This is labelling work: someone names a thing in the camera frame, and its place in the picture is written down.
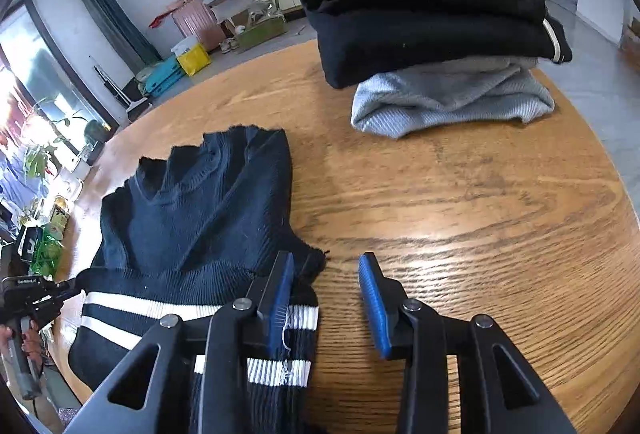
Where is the grey-green curtain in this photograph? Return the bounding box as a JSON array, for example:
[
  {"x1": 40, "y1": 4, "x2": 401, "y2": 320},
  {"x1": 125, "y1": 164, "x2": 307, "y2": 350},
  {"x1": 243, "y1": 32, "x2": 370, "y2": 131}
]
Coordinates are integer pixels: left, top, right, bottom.
[{"x1": 62, "y1": 0, "x2": 162, "y2": 70}]

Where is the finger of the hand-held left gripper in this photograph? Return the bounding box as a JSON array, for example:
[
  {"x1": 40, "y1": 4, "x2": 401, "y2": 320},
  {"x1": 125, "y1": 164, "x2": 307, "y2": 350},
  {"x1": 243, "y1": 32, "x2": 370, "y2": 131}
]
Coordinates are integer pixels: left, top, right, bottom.
[{"x1": 50, "y1": 277, "x2": 86, "y2": 313}]

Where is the green cardboard box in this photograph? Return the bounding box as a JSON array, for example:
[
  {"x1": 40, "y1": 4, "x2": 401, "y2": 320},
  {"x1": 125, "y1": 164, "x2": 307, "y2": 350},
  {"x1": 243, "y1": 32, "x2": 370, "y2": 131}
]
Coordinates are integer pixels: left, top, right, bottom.
[{"x1": 234, "y1": 18, "x2": 289, "y2": 54}]

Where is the glass balcony door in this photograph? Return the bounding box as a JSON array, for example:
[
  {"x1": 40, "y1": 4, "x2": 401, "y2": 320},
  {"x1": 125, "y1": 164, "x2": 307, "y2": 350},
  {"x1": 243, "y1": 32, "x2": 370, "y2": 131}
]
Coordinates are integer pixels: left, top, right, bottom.
[{"x1": 0, "y1": 0, "x2": 120, "y2": 195}]

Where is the yellow bag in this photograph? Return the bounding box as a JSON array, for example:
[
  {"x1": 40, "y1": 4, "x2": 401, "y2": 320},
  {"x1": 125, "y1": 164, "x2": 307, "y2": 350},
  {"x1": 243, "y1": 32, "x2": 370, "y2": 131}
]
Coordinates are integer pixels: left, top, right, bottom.
[{"x1": 171, "y1": 36, "x2": 212, "y2": 77}]

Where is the folded grey knit sweater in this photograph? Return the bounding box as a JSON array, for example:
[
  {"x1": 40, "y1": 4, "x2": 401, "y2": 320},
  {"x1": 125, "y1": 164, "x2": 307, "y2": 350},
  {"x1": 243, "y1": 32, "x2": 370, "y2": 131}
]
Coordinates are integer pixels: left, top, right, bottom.
[{"x1": 350, "y1": 55, "x2": 557, "y2": 139}]

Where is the person's left hand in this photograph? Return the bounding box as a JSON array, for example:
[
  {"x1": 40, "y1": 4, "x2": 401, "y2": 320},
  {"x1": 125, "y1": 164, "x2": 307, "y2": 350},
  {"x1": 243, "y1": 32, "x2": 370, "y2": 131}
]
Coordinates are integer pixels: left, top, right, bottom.
[{"x1": 0, "y1": 319, "x2": 48, "y2": 368}]

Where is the teal bag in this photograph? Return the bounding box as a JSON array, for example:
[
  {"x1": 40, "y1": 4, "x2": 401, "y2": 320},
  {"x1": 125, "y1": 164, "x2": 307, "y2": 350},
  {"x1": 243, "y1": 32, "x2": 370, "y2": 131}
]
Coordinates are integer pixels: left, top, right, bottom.
[{"x1": 136, "y1": 58, "x2": 189, "y2": 98}]

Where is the white floor stand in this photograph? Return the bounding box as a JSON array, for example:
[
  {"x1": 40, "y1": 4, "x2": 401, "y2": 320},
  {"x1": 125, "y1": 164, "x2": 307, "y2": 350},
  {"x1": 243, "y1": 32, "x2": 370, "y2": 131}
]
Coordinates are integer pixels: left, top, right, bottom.
[{"x1": 91, "y1": 56, "x2": 152, "y2": 123}]

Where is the pale pink suitcase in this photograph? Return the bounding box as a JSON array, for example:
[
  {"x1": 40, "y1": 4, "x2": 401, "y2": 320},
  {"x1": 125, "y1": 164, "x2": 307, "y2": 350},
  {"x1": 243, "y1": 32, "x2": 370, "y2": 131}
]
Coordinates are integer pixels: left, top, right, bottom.
[{"x1": 171, "y1": 0, "x2": 227, "y2": 53}]

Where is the green potted plant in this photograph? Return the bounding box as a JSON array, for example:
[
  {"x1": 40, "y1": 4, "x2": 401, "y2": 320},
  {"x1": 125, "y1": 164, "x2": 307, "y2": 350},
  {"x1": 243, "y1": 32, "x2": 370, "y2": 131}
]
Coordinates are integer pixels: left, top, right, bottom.
[{"x1": 21, "y1": 98, "x2": 87, "y2": 181}]

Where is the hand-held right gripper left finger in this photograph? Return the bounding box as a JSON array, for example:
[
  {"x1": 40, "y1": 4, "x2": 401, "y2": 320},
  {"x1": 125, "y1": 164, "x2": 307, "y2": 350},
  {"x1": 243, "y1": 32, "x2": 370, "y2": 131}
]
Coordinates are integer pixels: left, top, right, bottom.
[{"x1": 62, "y1": 250, "x2": 296, "y2": 434}]

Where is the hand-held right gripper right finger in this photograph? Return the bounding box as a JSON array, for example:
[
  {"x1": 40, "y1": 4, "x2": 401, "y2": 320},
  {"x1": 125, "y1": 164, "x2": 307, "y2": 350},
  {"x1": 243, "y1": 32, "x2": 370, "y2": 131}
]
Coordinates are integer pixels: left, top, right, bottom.
[{"x1": 358, "y1": 251, "x2": 580, "y2": 434}]

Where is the navy white-striped knit sweater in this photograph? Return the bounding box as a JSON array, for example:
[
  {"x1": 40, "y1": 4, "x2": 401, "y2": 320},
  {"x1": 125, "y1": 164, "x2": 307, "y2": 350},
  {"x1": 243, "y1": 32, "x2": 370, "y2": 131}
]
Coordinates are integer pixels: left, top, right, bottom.
[{"x1": 67, "y1": 126, "x2": 328, "y2": 434}]

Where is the green plastic basket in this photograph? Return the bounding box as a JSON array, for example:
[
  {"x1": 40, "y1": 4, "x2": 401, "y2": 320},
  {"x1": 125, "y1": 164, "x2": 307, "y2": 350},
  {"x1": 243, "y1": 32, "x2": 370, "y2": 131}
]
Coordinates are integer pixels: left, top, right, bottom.
[{"x1": 29, "y1": 220, "x2": 67, "y2": 275}]

